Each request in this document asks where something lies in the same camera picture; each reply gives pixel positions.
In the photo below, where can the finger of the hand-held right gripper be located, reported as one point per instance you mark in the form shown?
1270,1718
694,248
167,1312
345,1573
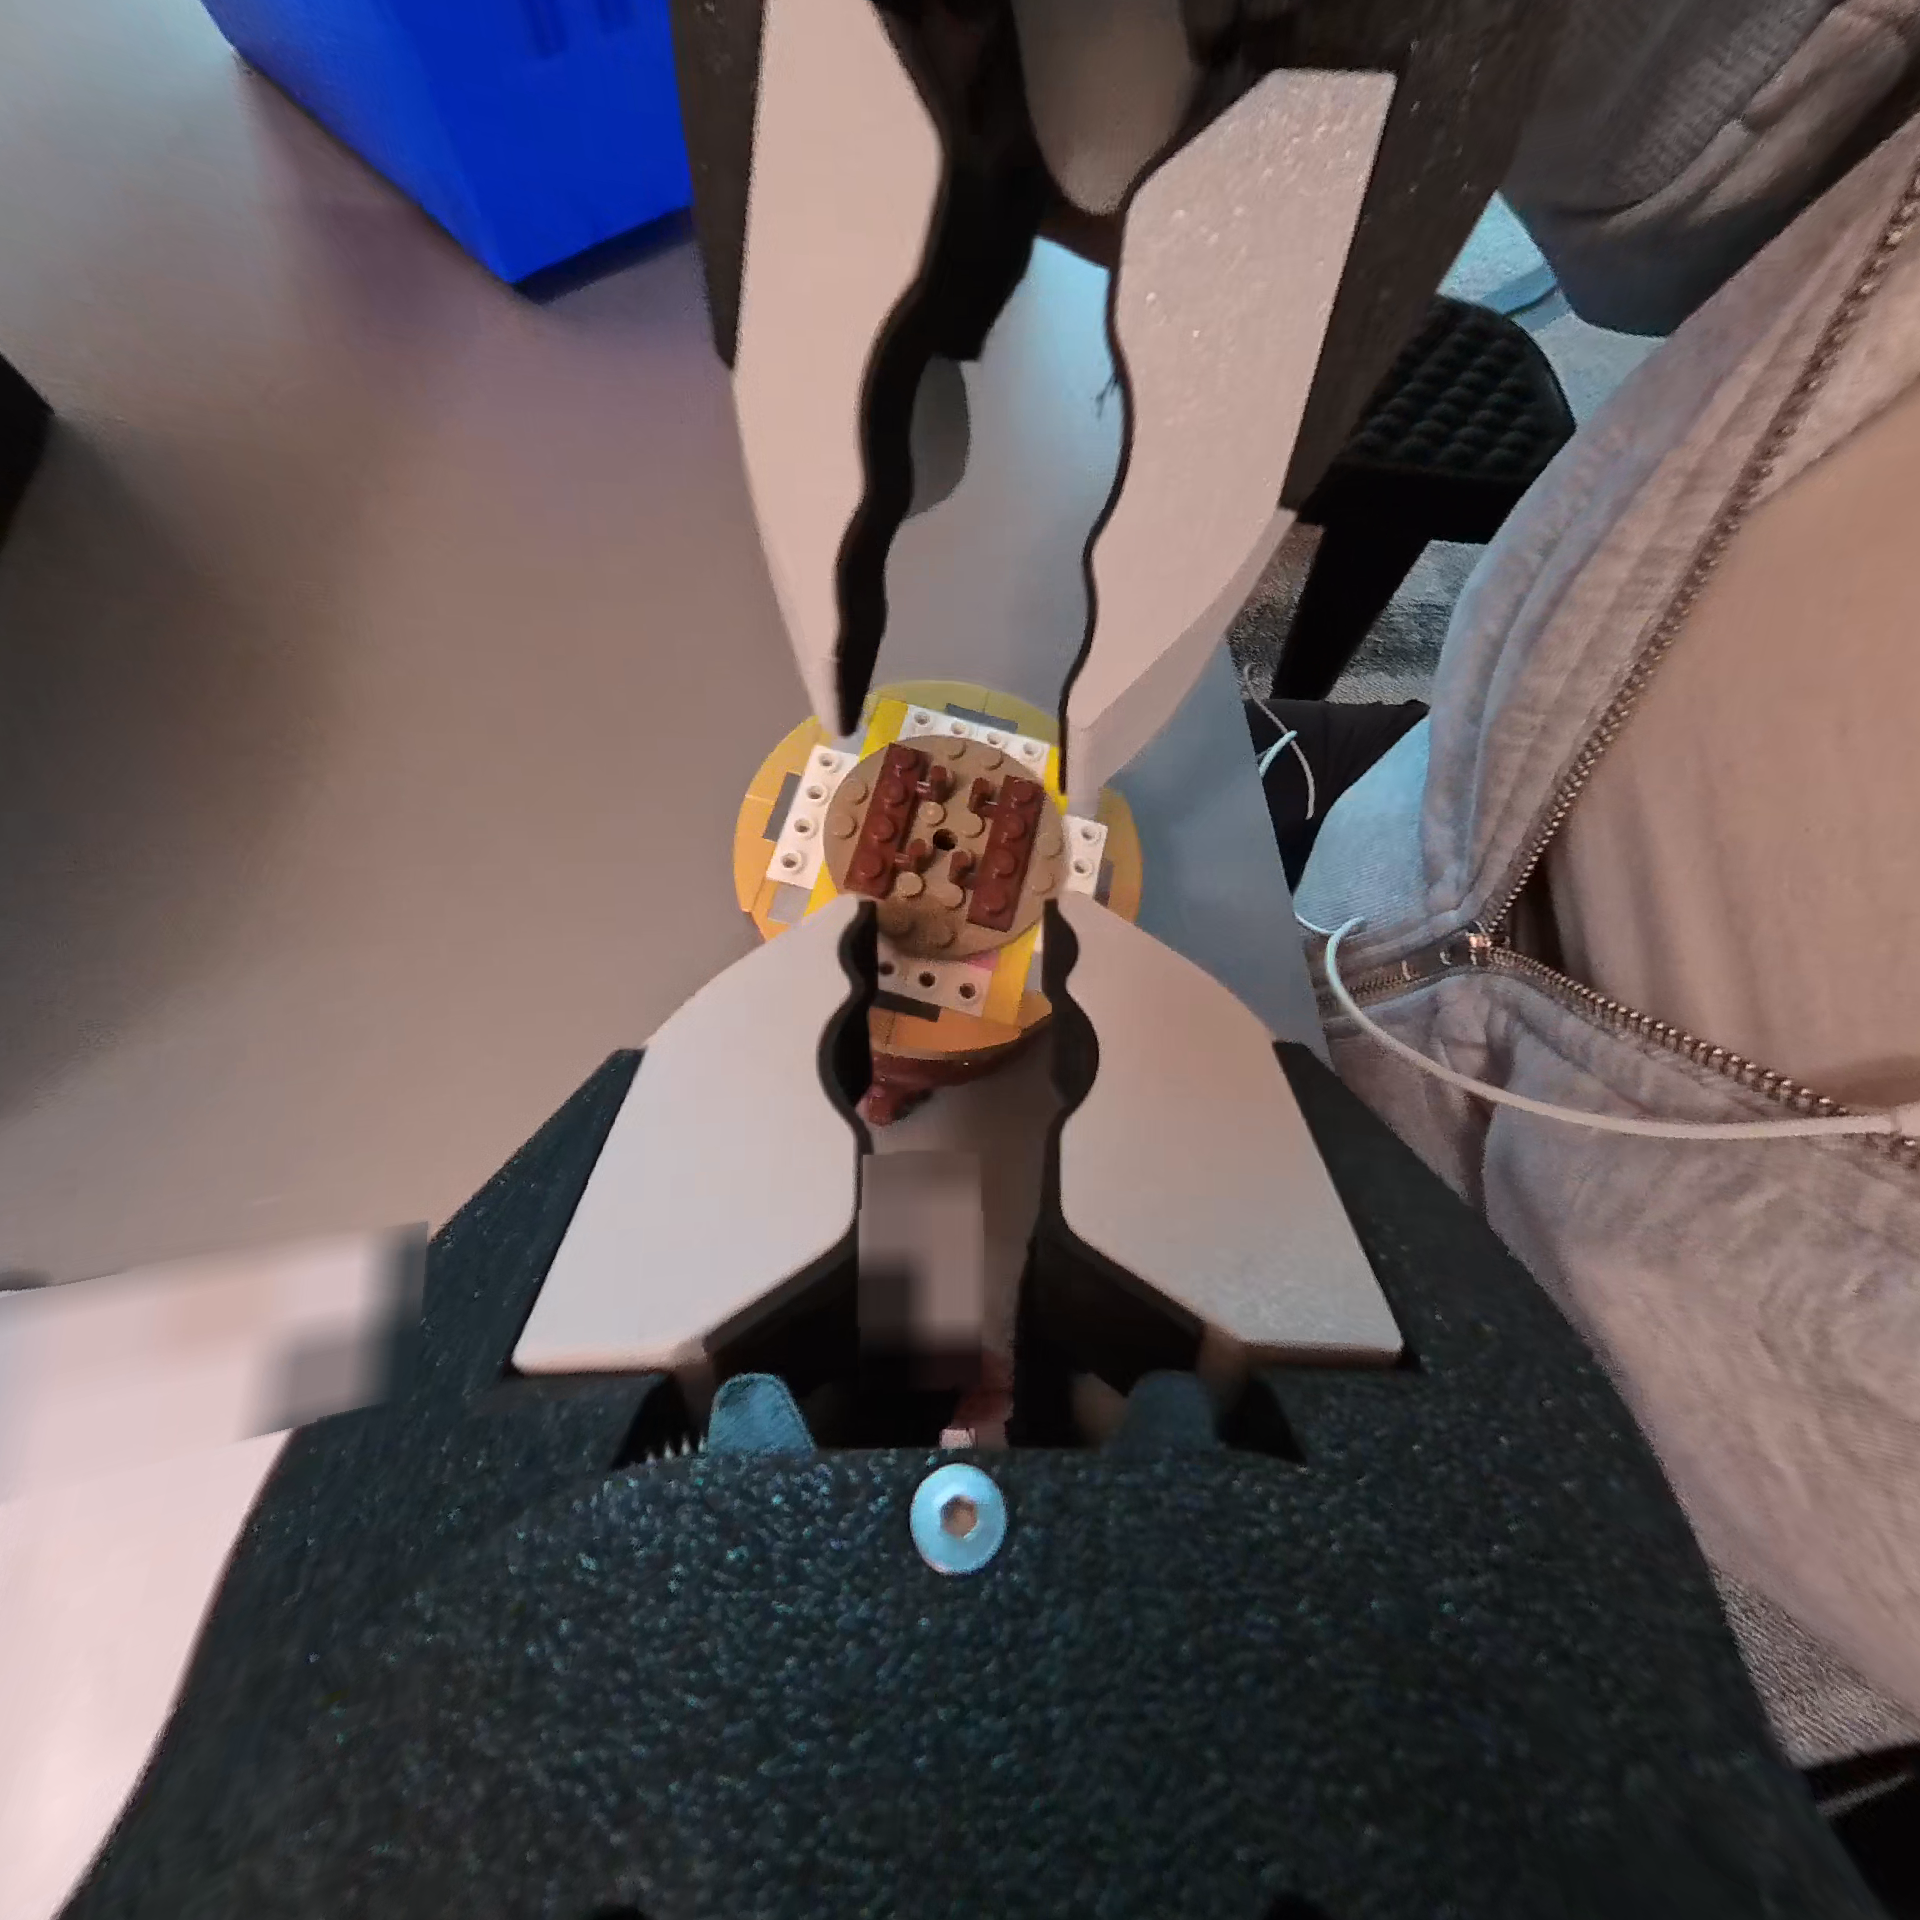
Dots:
1216,391
811,301

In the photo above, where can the blue plastic bin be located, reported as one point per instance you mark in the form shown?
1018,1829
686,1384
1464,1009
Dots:
510,121

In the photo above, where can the white instruction booklet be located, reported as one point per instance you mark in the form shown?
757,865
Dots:
91,1561

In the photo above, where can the brick pot model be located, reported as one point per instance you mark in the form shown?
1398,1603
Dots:
946,872

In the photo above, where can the tan round plate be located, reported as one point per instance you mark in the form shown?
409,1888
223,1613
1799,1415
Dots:
957,841

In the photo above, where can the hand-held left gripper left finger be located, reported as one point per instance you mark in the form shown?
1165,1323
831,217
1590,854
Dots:
690,1200

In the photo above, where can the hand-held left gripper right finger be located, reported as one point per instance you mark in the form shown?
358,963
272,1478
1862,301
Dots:
1231,1200

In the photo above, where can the black mesh chair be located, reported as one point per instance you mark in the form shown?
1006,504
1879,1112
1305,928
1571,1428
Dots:
1410,452

